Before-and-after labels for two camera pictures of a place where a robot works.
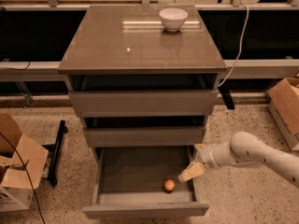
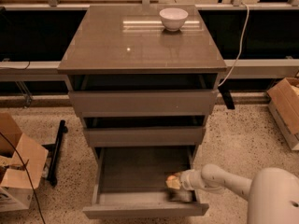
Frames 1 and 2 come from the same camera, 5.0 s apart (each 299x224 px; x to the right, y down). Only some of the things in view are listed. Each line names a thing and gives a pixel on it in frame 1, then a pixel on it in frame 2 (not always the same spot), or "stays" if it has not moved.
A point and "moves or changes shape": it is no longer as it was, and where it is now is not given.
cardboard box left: (22, 163) stays
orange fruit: (169, 185) moves or changes shape
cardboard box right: (284, 108) stays
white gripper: (207, 158) → (187, 180)
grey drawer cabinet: (143, 92) stays
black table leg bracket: (227, 97) stays
